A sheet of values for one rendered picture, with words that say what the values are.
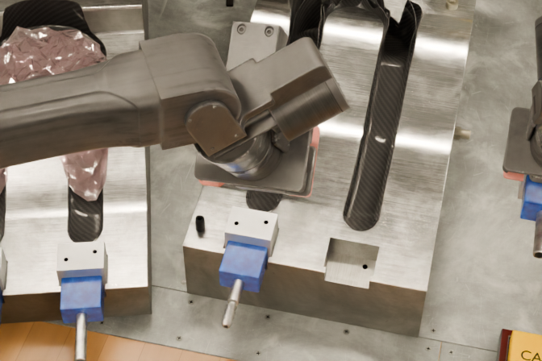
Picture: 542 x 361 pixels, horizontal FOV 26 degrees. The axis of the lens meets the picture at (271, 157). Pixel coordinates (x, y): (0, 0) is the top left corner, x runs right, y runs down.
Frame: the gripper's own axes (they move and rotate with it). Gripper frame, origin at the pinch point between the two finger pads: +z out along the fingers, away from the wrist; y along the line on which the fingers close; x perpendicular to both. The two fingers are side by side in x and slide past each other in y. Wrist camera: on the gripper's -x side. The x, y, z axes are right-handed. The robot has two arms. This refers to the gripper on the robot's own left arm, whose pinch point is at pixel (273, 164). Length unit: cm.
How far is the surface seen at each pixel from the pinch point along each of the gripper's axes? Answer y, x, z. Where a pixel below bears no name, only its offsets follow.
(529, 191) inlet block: -24.6, -1.9, 12.1
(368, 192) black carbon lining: -7.4, -0.3, 17.0
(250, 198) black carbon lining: 4.9, 2.3, 13.1
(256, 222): 2.7, 5.2, 7.9
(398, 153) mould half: -9.7, -5.6, 20.4
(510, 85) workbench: -20.6, -19.1, 40.3
